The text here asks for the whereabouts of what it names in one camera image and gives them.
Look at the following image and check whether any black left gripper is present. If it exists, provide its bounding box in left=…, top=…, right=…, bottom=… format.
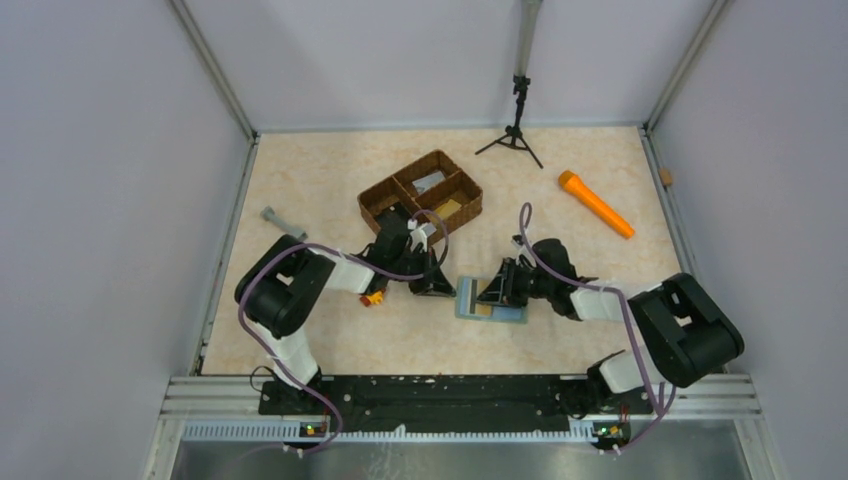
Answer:
left=388, top=245, right=456, bottom=296

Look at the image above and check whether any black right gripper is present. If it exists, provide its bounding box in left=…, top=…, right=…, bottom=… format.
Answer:
left=477, top=256, right=554, bottom=308

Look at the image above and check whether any tan striped credit card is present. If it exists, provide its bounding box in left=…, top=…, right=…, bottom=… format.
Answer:
left=461, top=278, right=511, bottom=319

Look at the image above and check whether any green card holder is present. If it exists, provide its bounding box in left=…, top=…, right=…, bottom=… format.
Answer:
left=454, top=276, right=528, bottom=325

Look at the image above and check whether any grey striped credit card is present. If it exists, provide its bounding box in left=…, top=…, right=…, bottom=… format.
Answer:
left=411, top=170, right=447, bottom=195

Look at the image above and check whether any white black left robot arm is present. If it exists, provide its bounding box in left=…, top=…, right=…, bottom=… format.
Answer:
left=234, top=207, right=456, bottom=414

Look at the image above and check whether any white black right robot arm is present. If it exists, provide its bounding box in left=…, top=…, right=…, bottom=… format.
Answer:
left=476, top=236, right=745, bottom=412

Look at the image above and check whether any yellow card in basket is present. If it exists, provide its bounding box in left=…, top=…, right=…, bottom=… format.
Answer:
left=433, top=199, right=462, bottom=221

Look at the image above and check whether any black item in basket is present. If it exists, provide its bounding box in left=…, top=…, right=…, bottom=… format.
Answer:
left=375, top=202, right=411, bottom=231

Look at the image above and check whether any orange red toy block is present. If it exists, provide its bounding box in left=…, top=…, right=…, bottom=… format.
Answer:
left=359, top=290, right=385, bottom=307

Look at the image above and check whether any brown wicker divided basket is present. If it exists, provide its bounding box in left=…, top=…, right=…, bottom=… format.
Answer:
left=357, top=150, right=483, bottom=233

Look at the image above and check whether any orange flashlight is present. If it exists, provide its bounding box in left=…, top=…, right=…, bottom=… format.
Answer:
left=557, top=170, right=635, bottom=239

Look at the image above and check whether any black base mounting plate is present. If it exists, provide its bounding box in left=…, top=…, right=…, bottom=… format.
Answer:
left=258, top=375, right=653, bottom=433

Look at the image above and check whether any small wooden block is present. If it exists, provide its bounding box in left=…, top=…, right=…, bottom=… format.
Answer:
left=658, top=167, right=673, bottom=188

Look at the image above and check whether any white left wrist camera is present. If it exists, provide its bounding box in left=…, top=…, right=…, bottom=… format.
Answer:
left=407, top=219, right=436, bottom=253

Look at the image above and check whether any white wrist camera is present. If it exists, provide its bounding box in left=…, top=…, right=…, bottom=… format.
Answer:
left=407, top=219, right=436, bottom=253
left=511, top=234, right=534, bottom=265

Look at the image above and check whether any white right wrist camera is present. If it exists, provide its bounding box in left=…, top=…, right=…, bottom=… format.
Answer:
left=511, top=234, right=534, bottom=265

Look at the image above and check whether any black camera tripod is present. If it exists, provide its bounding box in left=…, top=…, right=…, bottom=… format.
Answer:
left=474, top=76, right=544, bottom=169

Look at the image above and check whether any aluminium frame rail front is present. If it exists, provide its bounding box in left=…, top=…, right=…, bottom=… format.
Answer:
left=160, top=374, right=762, bottom=447

